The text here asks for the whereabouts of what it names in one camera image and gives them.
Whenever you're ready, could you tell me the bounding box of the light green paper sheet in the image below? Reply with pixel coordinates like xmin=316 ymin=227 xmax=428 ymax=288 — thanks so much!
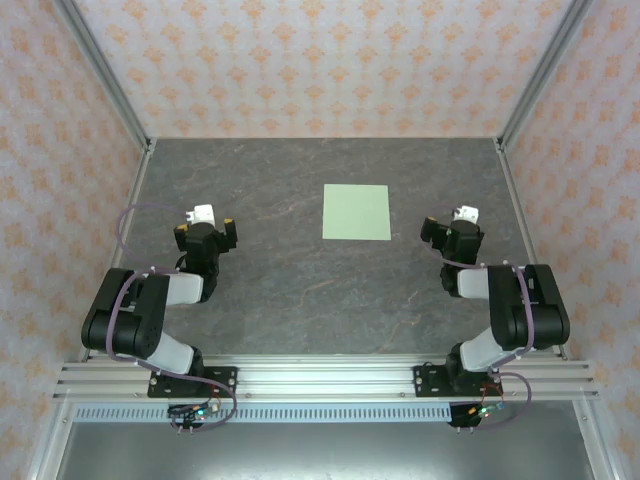
xmin=322 ymin=183 xmax=392 ymax=242

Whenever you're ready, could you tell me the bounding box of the circuit board with LEDs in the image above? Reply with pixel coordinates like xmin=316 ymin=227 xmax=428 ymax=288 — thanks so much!
xmin=167 ymin=402 xmax=221 ymax=421
xmin=467 ymin=402 xmax=506 ymax=420

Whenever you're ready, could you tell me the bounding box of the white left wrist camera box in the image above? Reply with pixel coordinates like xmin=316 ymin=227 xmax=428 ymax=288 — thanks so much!
xmin=183 ymin=202 xmax=217 ymax=226

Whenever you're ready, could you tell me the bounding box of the aluminium table side rail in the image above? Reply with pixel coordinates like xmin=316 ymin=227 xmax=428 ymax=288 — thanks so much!
xmin=494 ymin=149 xmax=571 ymax=361
xmin=77 ymin=149 xmax=156 ymax=361

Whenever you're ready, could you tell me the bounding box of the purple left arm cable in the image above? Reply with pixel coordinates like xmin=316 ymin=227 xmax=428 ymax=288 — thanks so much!
xmin=107 ymin=203 xmax=239 ymax=434

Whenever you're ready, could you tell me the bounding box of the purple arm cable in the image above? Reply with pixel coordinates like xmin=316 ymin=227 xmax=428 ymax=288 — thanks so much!
xmin=107 ymin=203 xmax=239 ymax=434
xmin=422 ymin=203 xmax=534 ymax=431

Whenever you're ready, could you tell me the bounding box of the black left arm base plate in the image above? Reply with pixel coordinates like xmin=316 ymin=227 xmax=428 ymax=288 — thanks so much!
xmin=147 ymin=366 xmax=239 ymax=400

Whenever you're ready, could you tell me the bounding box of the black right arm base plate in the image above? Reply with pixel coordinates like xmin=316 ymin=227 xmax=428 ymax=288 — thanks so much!
xmin=412 ymin=363 xmax=503 ymax=400

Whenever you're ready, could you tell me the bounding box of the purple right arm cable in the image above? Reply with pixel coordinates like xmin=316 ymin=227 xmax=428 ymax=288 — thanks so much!
xmin=422 ymin=203 xmax=534 ymax=431

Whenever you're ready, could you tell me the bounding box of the aluminium frame post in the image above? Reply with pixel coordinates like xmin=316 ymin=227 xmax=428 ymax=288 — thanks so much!
xmin=52 ymin=0 xmax=154 ymax=154
xmin=494 ymin=0 xmax=599 ymax=154

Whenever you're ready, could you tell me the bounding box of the aluminium mounting rail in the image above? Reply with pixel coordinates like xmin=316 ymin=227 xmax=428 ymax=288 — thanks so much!
xmin=52 ymin=355 xmax=600 ymax=401

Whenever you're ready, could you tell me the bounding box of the slotted grey cable duct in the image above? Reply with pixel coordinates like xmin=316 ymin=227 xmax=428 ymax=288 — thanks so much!
xmin=73 ymin=405 xmax=451 ymax=425

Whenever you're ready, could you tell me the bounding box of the aluminium frame leg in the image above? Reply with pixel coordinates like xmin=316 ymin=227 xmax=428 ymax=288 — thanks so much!
xmin=572 ymin=399 xmax=619 ymax=480
xmin=27 ymin=402 xmax=76 ymax=480

